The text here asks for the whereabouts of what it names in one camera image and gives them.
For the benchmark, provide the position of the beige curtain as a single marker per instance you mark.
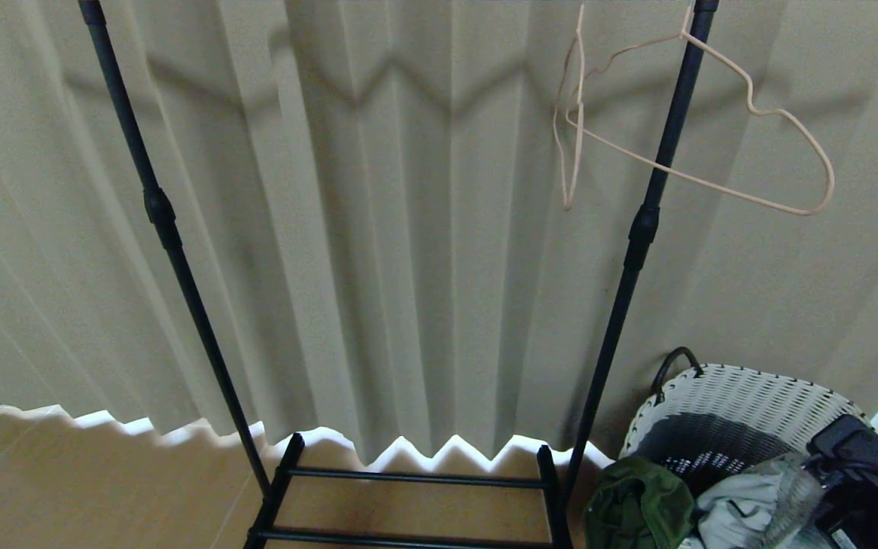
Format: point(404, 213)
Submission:
point(408, 229)

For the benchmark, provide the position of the black clothes rack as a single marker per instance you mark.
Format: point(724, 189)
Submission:
point(161, 213)

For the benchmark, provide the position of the white laundry basket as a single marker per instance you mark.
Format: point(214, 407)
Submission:
point(751, 396)

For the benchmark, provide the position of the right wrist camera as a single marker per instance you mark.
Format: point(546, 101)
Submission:
point(850, 450)

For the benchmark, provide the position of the green garment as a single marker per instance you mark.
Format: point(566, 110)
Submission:
point(637, 503)

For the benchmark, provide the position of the pink clothes hanger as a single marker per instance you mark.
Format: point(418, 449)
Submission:
point(576, 145)
point(832, 179)

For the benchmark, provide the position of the pale grey shorts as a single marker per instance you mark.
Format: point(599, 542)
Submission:
point(736, 507)

